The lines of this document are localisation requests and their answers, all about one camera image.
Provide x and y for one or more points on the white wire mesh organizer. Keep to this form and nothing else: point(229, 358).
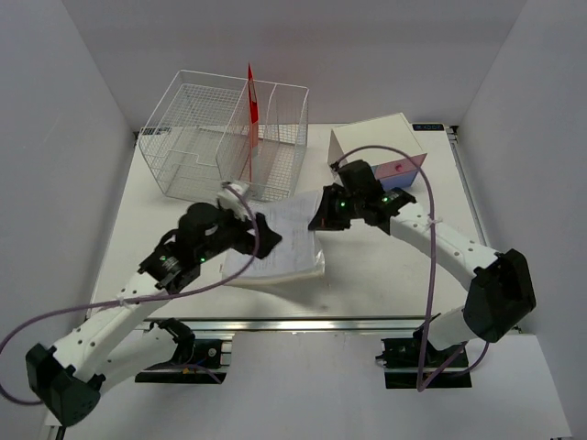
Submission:
point(198, 136)

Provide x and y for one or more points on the clear plastic bag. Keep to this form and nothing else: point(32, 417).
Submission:
point(299, 255)

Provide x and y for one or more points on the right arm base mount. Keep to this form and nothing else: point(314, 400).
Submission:
point(399, 360)

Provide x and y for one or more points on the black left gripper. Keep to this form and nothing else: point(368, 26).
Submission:
point(245, 225)

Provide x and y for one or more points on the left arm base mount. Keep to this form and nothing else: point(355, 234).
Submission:
point(196, 360)

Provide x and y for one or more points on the white mini drawer cabinet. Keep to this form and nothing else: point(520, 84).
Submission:
point(390, 131)

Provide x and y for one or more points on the red folder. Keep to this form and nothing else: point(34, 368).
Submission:
point(253, 127)

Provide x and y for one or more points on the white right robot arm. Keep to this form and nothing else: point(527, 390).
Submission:
point(499, 287)

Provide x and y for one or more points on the pink drawer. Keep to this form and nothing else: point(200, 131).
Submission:
point(397, 167)

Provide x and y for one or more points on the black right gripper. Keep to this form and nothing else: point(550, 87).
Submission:
point(326, 219)

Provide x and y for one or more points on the periwinkle blue drawer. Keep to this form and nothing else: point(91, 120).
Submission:
point(401, 180)

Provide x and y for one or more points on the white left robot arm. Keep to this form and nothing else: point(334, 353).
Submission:
point(71, 375)

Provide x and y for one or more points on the blue label sticker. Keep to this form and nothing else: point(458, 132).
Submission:
point(428, 127)

